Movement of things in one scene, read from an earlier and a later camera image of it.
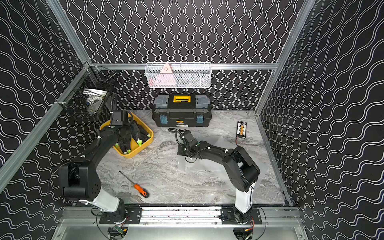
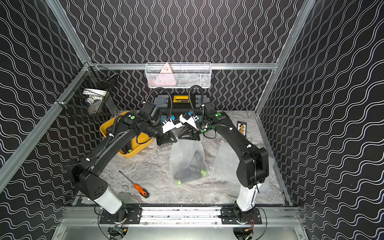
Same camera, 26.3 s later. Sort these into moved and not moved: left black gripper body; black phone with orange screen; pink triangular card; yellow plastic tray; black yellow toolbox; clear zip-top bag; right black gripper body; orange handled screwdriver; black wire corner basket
Moved: clear zip-top bag; left black gripper body; right black gripper body
Not moved: black wire corner basket; pink triangular card; yellow plastic tray; orange handled screwdriver; black yellow toolbox; black phone with orange screen
